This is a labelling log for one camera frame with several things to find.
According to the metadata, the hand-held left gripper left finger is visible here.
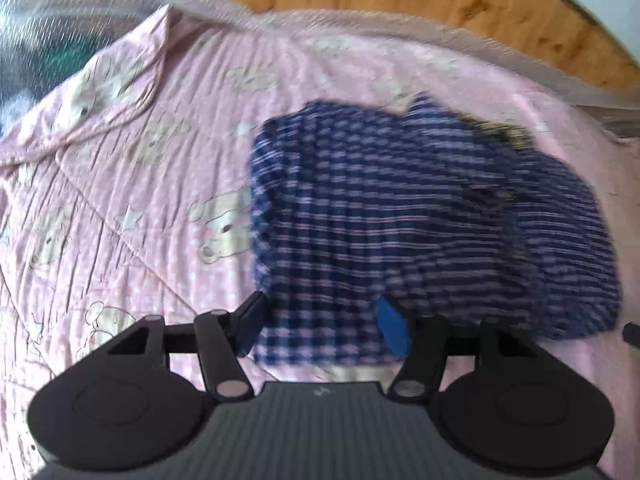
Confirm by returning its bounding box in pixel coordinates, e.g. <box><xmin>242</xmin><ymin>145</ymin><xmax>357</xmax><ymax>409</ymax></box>
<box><xmin>106</xmin><ymin>291</ymin><xmax>270</xmax><ymax>403</ymax></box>

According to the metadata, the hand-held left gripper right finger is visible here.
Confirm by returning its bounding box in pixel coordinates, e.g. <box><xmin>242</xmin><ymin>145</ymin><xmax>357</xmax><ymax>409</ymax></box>
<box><xmin>374</xmin><ymin>295</ymin><xmax>543</xmax><ymax>405</ymax></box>

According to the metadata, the pink bear print quilt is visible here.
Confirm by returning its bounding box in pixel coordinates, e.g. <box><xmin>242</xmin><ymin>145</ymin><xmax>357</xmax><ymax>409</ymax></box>
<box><xmin>0</xmin><ymin>4</ymin><xmax>640</xmax><ymax>480</ymax></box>

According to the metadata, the translucent mosquito net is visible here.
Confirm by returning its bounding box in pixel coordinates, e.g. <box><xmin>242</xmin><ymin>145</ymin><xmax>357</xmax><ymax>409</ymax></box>
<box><xmin>0</xmin><ymin>0</ymin><xmax>640</xmax><ymax>141</ymax></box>

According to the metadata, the blue checked shirt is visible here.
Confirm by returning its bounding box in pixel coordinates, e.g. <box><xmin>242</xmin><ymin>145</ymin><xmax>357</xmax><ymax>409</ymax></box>
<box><xmin>247</xmin><ymin>91</ymin><xmax>625</xmax><ymax>370</ymax></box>

